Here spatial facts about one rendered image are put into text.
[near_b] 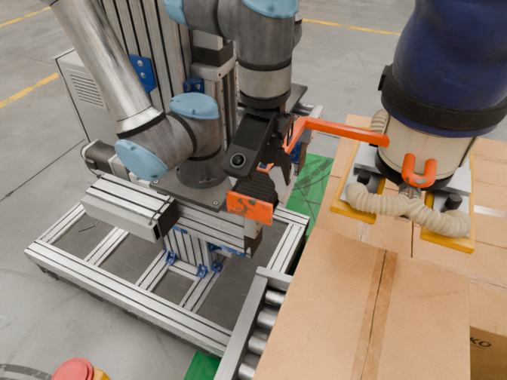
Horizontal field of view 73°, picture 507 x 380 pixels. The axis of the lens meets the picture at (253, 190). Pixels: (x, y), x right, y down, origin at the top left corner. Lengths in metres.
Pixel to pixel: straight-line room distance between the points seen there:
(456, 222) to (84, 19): 0.78
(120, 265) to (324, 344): 1.30
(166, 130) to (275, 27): 0.42
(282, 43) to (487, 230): 1.46
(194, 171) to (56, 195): 1.89
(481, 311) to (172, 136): 1.21
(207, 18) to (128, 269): 1.52
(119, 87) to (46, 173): 2.22
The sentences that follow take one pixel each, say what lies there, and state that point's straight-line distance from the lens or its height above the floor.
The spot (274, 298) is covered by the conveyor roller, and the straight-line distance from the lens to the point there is 1.31.
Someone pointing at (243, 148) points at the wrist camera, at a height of 1.39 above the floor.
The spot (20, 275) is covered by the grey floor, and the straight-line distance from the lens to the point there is 2.38.
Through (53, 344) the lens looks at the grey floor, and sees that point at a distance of 2.06.
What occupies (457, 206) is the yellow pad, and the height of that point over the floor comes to 1.17.
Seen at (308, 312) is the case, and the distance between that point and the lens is 0.84.
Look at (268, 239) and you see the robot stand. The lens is 1.87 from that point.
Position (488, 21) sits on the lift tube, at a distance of 0.63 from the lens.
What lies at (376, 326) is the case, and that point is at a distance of 0.86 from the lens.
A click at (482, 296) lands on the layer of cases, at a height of 0.54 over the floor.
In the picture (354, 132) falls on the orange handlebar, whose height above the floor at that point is 1.26.
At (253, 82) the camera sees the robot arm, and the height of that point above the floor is 1.48.
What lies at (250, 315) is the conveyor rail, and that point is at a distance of 1.22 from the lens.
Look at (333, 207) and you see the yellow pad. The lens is 0.77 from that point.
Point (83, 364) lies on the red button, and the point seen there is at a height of 1.04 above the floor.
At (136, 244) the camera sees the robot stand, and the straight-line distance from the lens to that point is 1.95.
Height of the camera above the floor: 1.70
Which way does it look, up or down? 45 degrees down
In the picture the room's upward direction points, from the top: straight up
